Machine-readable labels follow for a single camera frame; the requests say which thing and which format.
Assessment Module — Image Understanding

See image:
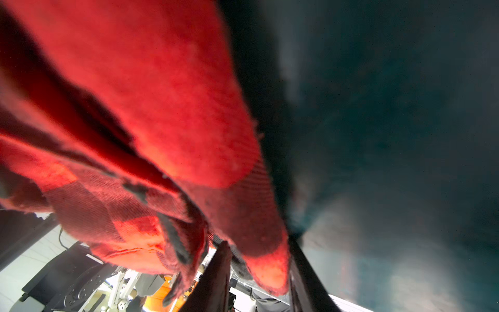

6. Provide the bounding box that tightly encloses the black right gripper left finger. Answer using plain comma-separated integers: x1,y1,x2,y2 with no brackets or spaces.
179,241,232,312

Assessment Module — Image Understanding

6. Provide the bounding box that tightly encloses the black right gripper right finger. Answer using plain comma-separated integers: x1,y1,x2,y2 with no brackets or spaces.
288,239,341,312

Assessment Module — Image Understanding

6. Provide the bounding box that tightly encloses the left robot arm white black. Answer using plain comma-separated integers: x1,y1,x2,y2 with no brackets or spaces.
10,243,117,311

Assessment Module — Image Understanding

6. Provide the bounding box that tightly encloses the red black plaid shirt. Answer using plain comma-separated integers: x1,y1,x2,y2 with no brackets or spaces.
1,1,289,296

